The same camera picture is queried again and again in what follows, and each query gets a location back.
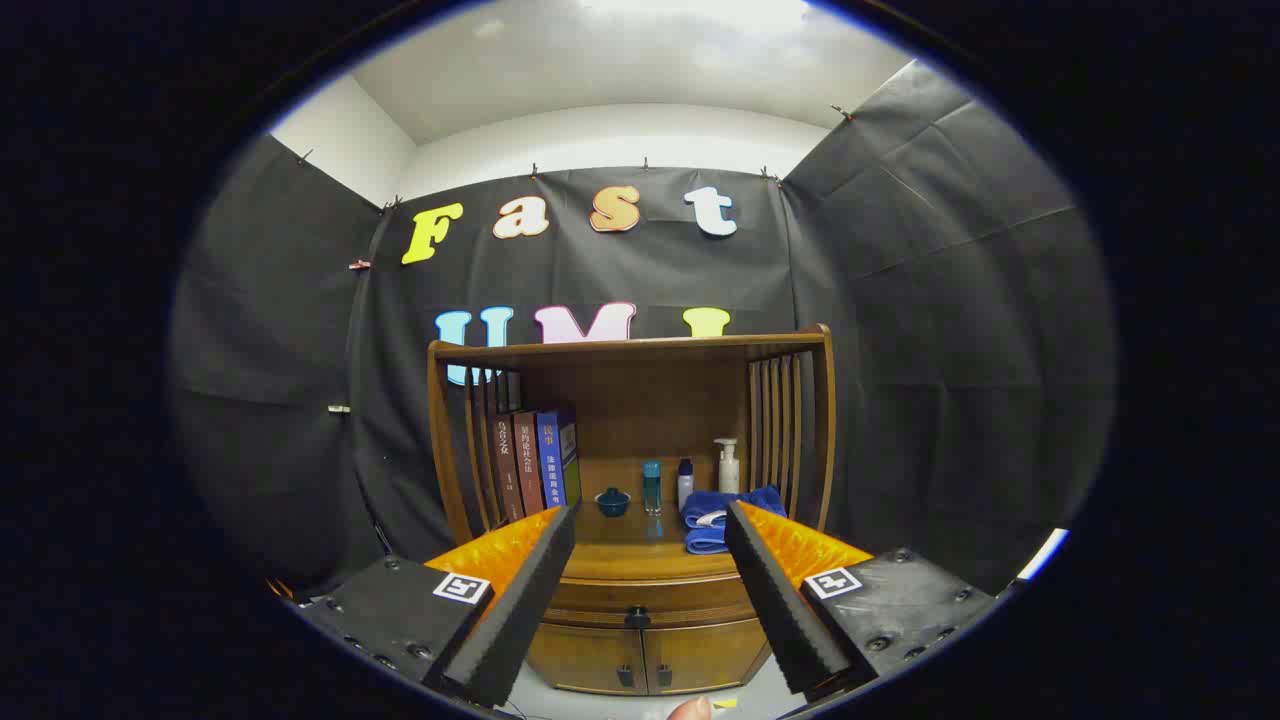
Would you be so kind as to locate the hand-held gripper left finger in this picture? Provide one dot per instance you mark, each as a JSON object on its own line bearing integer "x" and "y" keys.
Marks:
{"x": 520, "y": 620}

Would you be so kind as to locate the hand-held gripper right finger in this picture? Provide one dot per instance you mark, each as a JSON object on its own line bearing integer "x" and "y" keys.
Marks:
{"x": 785, "y": 620}

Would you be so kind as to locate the wooden drawer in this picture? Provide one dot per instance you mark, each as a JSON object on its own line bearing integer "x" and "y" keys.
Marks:
{"x": 690, "y": 600}

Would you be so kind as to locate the black drawer knob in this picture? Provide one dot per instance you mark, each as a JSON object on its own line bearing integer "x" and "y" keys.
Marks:
{"x": 637, "y": 617}

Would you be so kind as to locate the wooden countertop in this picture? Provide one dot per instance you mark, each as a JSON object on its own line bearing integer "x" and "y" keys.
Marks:
{"x": 640, "y": 545}

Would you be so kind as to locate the wooden cabinet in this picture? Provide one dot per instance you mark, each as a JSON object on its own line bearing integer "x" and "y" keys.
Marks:
{"x": 650, "y": 400}

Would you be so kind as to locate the blue folded towel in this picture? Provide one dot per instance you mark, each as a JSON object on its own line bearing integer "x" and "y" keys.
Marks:
{"x": 700, "y": 540}

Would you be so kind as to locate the blue lidded tea cup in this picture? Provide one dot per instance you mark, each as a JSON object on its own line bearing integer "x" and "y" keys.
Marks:
{"x": 612, "y": 502}

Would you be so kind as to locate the dark brown book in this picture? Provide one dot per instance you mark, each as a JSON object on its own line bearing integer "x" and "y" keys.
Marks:
{"x": 500, "y": 470}

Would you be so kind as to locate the reddish brown book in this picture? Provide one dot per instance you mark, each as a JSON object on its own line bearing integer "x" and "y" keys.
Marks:
{"x": 527, "y": 465}

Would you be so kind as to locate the white pump bottle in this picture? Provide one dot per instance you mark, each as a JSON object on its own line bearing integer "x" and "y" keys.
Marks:
{"x": 728, "y": 470}

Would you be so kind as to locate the white bottle blue cap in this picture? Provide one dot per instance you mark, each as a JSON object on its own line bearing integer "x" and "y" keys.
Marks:
{"x": 685, "y": 485}

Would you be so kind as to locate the blue book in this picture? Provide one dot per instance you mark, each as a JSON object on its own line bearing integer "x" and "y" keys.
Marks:
{"x": 556, "y": 455}

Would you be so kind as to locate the clear blue bottle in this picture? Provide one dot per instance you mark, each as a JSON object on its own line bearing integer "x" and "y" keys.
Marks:
{"x": 651, "y": 487}

